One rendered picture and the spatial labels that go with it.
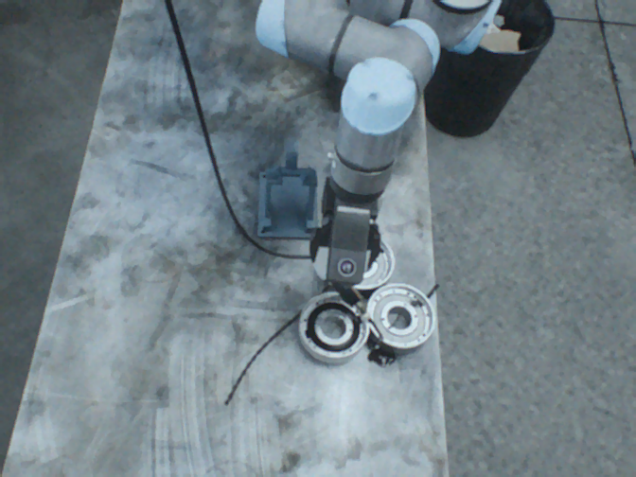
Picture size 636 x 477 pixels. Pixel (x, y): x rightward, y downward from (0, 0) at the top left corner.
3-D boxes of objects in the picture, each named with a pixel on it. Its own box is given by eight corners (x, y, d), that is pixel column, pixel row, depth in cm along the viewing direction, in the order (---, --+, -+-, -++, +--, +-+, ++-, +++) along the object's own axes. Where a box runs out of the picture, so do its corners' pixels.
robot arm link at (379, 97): (431, 64, 74) (406, 112, 69) (408, 137, 82) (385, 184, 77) (363, 42, 75) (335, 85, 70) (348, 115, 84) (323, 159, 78)
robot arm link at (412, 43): (367, -6, 83) (334, 43, 77) (452, 26, 82) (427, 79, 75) (355, 47, 89) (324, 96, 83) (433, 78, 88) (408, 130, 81)
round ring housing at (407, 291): (393, 370, 102) (398, 361, 99) (348, 317, 106) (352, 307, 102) (442, 331, 106) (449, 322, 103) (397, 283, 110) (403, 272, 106)
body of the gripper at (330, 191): (371, 208, 96) (388, 150, 87) (372, 257, 91) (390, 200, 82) (318, 203, 96) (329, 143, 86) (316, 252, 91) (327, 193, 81)
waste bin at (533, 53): (510, 150, 230) (563, 58, 193) (413, 142, 228) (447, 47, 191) (500, 75, 247) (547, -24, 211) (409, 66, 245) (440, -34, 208)
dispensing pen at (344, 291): (382, 349, 100) (319, 265, 95) (371, 341, 104) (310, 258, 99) (393, 340, 100) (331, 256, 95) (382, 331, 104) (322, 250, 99)
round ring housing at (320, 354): (309, 375, 100) (312, 365, 97) (289, 312, 105) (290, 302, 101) (375, 355, 103) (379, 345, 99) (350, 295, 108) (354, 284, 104)
